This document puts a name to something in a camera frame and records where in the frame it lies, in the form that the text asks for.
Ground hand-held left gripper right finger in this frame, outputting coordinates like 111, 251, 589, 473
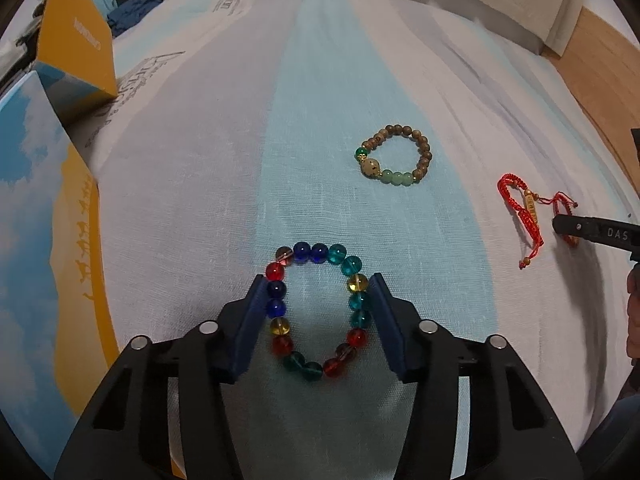
369, 272, 586, 480

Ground yellow cardboard box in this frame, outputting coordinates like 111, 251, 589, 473
34, 0, 119, 122

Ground dark blue clothes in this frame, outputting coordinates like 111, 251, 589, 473
106, 0, 164, 39

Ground red cord bracelet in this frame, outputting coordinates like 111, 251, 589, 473
497, 173, 582, 270

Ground multicolour glass bead bracelet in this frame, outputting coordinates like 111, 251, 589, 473
264, 241, 374, 384

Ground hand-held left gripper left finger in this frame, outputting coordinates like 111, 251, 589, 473
54, 274, 266, 480

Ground striped bedsheet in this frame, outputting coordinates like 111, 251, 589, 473
65, 0, 640, 480

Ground sky print cardboard box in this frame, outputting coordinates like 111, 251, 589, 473
0, 70, 173, 480

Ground person's right hand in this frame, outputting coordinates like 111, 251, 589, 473
625, 262, 640, 367

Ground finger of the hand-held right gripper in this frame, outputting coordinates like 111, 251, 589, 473
552, 213, 640, 251

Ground brown and green bead bracelet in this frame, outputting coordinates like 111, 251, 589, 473
353, 124, 432, 187

